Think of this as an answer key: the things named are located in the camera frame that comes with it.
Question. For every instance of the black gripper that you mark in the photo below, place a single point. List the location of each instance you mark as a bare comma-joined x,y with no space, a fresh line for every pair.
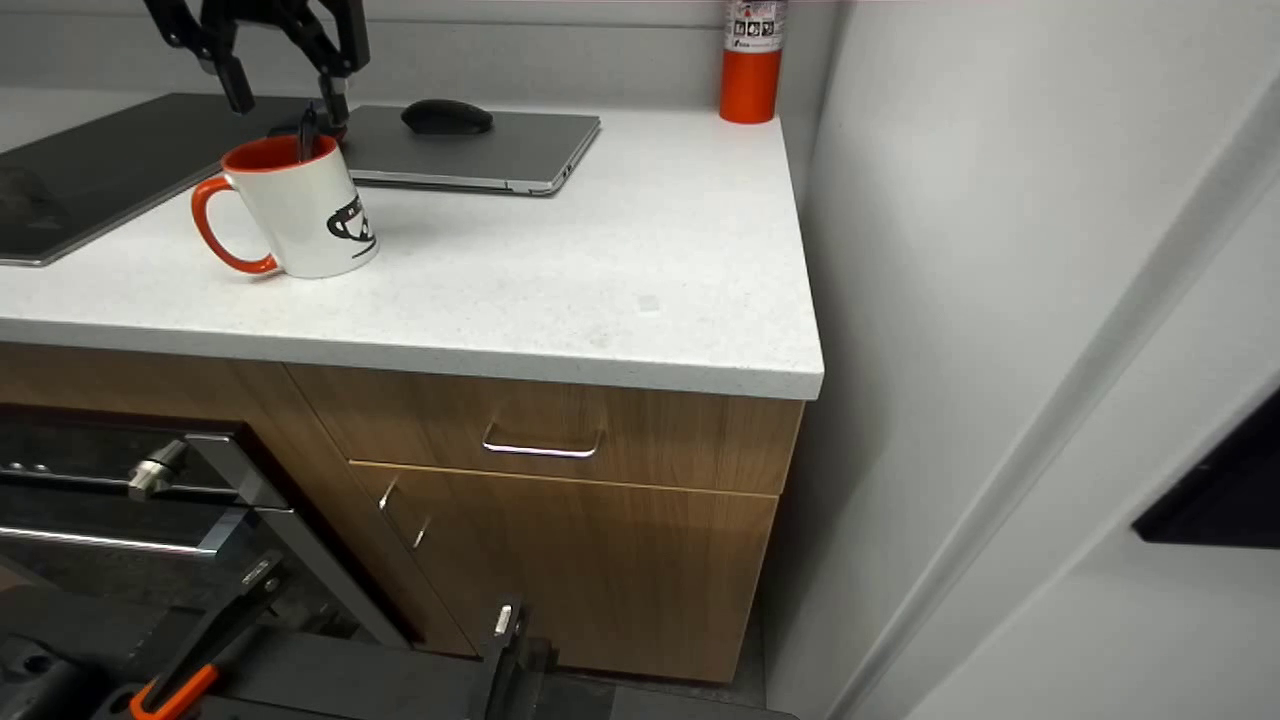
265,7

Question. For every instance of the black computer mouse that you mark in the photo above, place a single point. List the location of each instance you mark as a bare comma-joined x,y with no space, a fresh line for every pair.
446,116

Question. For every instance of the black induction cooktop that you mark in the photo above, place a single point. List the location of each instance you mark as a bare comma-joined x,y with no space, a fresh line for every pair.
113,164

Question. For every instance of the grey closed laptop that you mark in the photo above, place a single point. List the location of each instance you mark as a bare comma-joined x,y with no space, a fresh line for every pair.
480,149

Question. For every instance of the wooden drawer front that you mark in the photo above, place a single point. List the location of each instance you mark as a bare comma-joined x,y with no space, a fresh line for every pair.
664,442

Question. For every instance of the wooden cabinet door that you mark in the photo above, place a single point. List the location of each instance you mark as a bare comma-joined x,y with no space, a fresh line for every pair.
603,575

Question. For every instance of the black clamp silver screw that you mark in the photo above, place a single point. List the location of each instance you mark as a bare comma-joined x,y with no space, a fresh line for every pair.
515,663

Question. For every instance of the silver knob on frame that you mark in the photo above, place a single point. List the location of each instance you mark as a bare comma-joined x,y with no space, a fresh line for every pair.
152,469

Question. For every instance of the black metal stand frame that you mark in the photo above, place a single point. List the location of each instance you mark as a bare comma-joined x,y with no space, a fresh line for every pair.
253,501

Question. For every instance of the black wall panel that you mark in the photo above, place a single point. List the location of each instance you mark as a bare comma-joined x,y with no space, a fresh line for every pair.
1223,486

